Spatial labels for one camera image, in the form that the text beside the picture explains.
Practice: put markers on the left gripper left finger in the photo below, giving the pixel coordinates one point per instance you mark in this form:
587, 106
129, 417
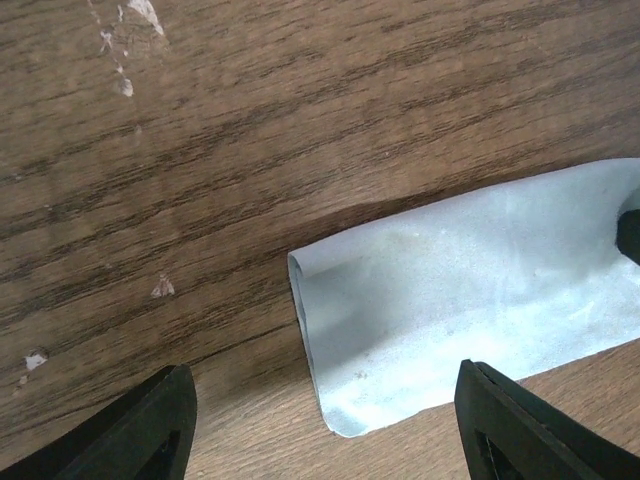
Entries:
145, 434

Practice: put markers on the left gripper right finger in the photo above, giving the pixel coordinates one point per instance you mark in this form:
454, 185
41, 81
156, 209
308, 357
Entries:
507, 432

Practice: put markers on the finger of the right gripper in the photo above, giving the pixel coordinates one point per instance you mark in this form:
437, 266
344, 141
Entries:
628, 235

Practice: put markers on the light blue cleaning cloth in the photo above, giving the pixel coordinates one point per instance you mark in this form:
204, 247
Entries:
525, 276

